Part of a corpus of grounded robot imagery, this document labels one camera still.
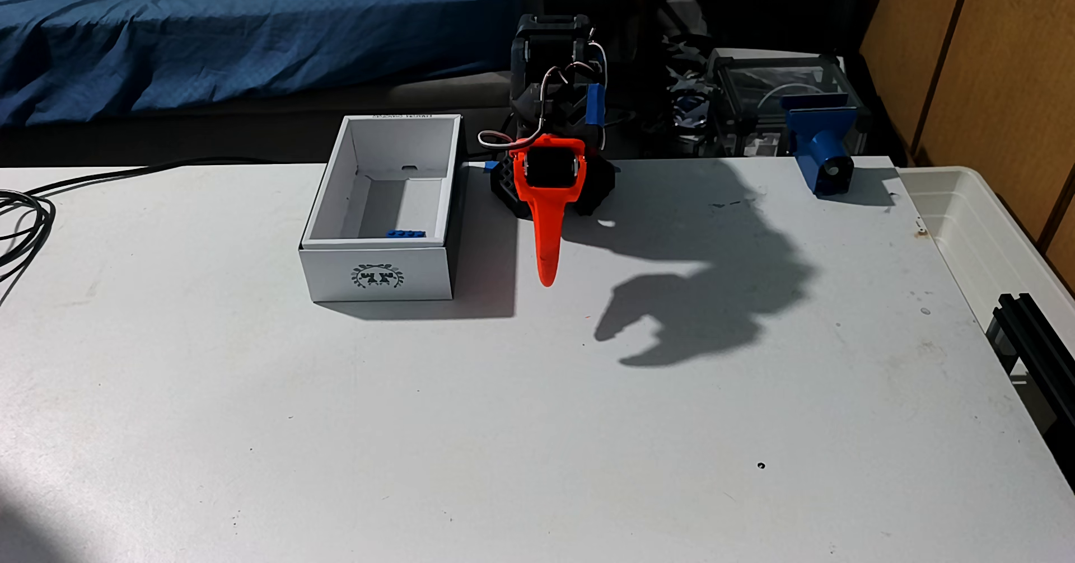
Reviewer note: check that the camouflage patterned item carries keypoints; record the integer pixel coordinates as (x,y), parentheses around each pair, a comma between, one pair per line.
(689,84)

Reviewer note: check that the black aluminium extrusion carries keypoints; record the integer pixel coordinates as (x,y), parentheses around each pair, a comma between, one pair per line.
(1037,353)

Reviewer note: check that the blue printed clamp part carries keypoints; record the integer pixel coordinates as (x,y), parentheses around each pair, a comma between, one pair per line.
(819,139)

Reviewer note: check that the clear plastic container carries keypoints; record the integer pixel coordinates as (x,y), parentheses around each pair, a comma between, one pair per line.
(756,84)

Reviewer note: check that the blue toy brick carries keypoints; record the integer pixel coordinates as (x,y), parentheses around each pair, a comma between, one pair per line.
(406,234)

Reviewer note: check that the blue bed sheet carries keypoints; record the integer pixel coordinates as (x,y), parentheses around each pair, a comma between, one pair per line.
(252,34)

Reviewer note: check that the wooden cabinet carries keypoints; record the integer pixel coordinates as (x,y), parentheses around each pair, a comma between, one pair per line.
(999,68)

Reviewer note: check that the white cardboard box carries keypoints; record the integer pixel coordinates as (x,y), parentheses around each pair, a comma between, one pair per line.
(378,273)

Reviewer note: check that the white plastic bin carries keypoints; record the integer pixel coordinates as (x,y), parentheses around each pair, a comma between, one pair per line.
(966,227)

